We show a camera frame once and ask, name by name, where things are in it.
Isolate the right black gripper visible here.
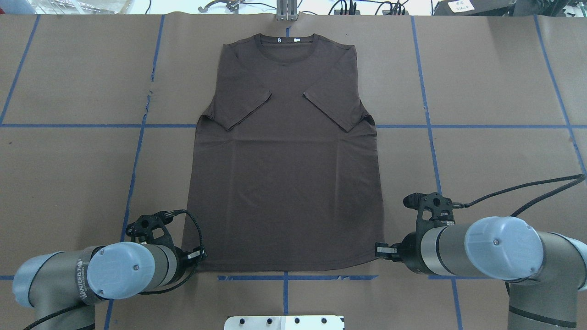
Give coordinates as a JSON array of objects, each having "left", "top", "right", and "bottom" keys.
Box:
[{"left": 375, "top": 232, "right": 429, "bottom": 275}]

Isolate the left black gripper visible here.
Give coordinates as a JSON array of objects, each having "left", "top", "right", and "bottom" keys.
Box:
[{"left": 174, "top": 247, "right": 207, "bottom": 275}]

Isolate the dark brown t-shirt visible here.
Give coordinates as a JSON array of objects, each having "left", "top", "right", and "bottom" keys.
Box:
[{"left": 187, "top": 34, "right": 384, "bottom": 272}]

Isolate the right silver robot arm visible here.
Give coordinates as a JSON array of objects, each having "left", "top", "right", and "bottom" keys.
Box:
[{"left": 375, "top": 216, "right": 586, "bottom": 330}]

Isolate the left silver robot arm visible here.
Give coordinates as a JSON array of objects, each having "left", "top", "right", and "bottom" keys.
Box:
[{"left": 12, "top": 242, "right": 207, "bottom": 330}]

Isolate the black labelled box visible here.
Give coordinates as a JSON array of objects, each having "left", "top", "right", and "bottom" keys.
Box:
[{"left": 432, "top": 0, "right": 516, "bottom": 17}]

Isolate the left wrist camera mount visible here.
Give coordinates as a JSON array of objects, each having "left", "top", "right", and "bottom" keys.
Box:
[{"left": 124, "top": 211, "right": 176, "bottom": 248}]

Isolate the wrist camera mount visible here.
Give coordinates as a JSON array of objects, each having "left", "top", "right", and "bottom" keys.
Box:
[
  {"left": 403, "top": 192, "right": 469, "bottom": 232},
  {"left": 124, "top": 211, "right": 176, "bottom": 248}
]

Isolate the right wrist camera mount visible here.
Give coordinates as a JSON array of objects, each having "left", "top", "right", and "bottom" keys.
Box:
[{"left": 403, "top": 192, "right": 469, "bottom": 232}]

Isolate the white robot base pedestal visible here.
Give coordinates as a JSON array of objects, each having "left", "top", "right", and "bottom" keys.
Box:
[{"left": 224, "top": 315, "right": 346, "bottom": 330}]

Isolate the aluminium frame post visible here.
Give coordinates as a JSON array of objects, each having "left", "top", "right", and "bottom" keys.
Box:
[{"left": 276, "top": 0, "right": 299, "bottom": 22}]

